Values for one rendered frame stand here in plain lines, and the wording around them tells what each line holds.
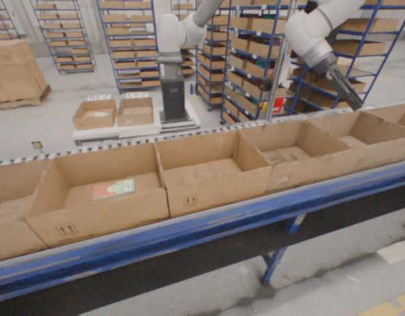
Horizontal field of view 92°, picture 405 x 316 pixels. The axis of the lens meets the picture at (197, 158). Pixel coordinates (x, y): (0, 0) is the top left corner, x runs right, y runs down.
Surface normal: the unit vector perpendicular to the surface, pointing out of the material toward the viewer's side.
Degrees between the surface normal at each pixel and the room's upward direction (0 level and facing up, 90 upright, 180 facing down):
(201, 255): 0
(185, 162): 89
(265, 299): 0
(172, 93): 90
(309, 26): 68
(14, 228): 90
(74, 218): 90
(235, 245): 0
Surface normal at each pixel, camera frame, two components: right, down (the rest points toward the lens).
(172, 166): 0.29, 0.57
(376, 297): 0.00, -0.80
